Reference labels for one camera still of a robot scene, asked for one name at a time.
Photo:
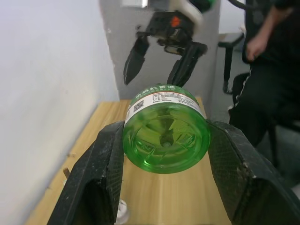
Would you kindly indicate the green rounded object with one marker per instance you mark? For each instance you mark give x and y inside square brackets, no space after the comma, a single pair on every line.
[207,4]

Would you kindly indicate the black office chair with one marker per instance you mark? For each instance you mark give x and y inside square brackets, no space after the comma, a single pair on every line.
[228,58]

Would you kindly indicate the person's bare hand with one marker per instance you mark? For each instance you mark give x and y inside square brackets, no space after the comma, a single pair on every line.
[256,48]

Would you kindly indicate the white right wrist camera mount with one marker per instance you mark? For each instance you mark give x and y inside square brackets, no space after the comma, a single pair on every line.
[191,11]

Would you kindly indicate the green mosquito repellent liquid bottle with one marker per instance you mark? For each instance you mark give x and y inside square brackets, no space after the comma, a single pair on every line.
[164,131]

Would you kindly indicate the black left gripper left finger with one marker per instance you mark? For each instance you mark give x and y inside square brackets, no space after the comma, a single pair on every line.
[93,168]

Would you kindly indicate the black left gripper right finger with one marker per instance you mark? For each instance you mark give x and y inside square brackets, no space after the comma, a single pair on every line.
[243,173]

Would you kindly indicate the person in black clothes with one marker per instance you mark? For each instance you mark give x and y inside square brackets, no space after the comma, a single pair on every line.
[272,89]

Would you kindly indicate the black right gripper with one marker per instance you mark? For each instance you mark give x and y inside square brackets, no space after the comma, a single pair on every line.
[164,25]

